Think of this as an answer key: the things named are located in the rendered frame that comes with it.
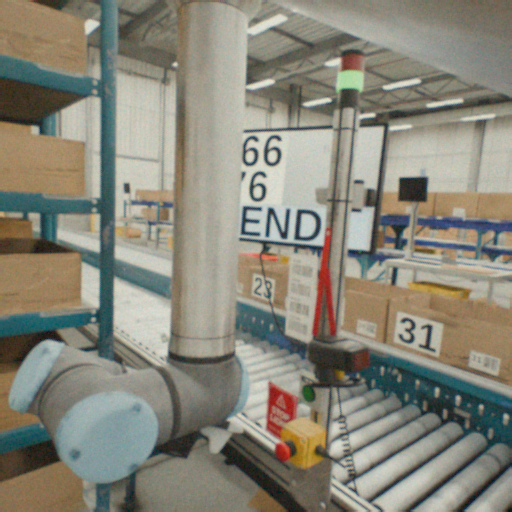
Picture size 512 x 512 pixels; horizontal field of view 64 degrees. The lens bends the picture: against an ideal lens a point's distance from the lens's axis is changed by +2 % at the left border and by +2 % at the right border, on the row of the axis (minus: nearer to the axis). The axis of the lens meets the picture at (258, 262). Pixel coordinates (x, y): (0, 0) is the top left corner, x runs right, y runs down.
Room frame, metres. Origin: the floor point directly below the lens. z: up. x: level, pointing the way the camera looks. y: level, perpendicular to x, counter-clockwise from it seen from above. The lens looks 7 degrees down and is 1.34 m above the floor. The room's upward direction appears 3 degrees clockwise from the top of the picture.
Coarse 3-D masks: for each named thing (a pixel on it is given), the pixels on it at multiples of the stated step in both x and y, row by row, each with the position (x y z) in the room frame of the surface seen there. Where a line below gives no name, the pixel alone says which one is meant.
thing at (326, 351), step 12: (324, 336) 0.83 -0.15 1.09; (336, 336) 0.82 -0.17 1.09; (312, 348) 0.80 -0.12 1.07; (324, 348) 0.78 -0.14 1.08; (336, 348) 0.76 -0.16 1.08; (348, 348) 0.75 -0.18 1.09; (360, 348) 0.76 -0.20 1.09; (312, 360) 0.80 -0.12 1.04; (324, 360) 0.78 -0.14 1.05; (336, 360) 0.75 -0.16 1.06; (348, 360) 0.74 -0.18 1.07; (360, 360) 0.75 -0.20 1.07; (324, 372) 0.79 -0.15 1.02; (336, 372) 0.78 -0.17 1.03; (348, 372) 0.74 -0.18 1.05; (312, 384) 0.81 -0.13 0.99; (324, 384) 0.79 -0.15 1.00
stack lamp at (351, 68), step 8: (344, 56) 0.86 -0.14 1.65; (352, 56) 0.85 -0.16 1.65; (360, 56) 0.86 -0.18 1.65; (344, 64) 0.86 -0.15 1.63; (352, 64) 0.85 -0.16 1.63; (360, 64) 0.86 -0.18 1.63; (344, 72) 0.86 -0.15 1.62; (352, 72) 0.85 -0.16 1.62; (360, 72) 0.86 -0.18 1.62; (344, 80) 0.86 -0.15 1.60; (352, 80) 0.85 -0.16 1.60; (360, 80) 0.86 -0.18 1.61; (360, 88) 0.86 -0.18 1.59
